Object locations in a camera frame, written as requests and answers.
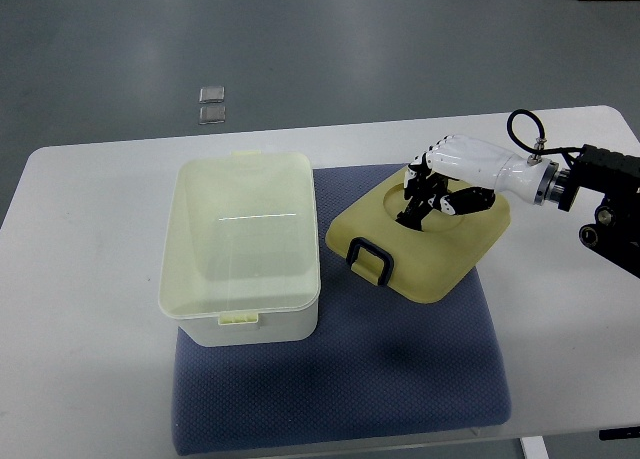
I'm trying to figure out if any black cable loop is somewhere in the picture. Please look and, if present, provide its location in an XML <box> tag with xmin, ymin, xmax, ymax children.
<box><xmin>507</xmin><ymin>108</ymin><xmax>584</xmax><ymax>166</ymax></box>

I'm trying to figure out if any blue grey fabric cushion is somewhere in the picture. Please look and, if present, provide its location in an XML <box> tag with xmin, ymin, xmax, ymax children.
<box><xmin>170</xmin><ymin>161</ymin><xmax>513</xmax><ymax>457</ymax></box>

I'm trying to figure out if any yellow storage box lid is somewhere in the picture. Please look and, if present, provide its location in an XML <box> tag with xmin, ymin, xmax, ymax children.
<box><xmin>318</xmin><ymin>164</ymin><xmax>510</xmax><ymax>304</ymax></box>

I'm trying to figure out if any black bracket under table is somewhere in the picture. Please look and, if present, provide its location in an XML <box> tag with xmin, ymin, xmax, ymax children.
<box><xmin>598</xmin><ymin>426</ymin><xmax>640</xmax><ymax>441</ymax></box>

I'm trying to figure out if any white storage box base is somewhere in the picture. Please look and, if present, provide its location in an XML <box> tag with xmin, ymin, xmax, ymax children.
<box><xmin>159</xmin><ymin>152</ymin><xmax>321</xmax><ymax>347</ymax></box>

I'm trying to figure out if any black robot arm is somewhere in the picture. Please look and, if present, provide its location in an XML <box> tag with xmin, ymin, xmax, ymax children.
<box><xmin>548</xmin><ymin>144</ymin><xmax>639</xmax><ymax>276</ymax></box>

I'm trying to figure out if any upper metal floor plate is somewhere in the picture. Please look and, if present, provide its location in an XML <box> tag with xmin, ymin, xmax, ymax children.
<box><xmin>199</xmin><ymin>85</ymin><xmax>225</xmax><ymax>104</ymax></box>

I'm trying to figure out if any white table leg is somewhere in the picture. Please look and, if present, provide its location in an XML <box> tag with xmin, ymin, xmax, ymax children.
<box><xmin>520</xmin><ymin>436</ymin><xmax>550</xmax><ymax>459</ymax></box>

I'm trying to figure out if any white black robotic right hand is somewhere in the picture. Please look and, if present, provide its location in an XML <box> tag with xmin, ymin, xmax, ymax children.
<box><xmin>396</xmin><ymin>135</ymin><xmax>560</xmax><ymax>231</ymax></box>

